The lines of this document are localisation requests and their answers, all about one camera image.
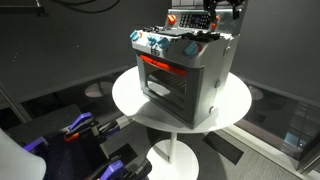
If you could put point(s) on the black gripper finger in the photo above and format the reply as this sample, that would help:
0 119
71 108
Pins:
235 5
210 7

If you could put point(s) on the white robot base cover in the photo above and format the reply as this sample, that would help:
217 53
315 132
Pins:
18 164

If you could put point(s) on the red round stove knob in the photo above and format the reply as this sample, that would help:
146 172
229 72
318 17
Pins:
171 19

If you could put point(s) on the blue right stove knob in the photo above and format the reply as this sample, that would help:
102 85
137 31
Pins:
191 50

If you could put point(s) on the blue stove knob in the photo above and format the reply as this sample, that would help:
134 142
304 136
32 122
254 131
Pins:
134 36
161 42
191 50

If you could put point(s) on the blue middle stove knob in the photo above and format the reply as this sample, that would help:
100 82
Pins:
161 42

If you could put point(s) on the grey toy stove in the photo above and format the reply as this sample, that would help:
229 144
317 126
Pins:
190 98

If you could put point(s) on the blue left stove knob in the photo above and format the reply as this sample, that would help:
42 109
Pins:
134 36

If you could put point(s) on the white round table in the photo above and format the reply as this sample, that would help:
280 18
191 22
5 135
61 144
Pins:
172 159

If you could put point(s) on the purple clamp lower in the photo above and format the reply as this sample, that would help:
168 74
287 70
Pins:
116 171

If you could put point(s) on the orange oven door handle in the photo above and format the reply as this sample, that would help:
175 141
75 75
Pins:
164 66

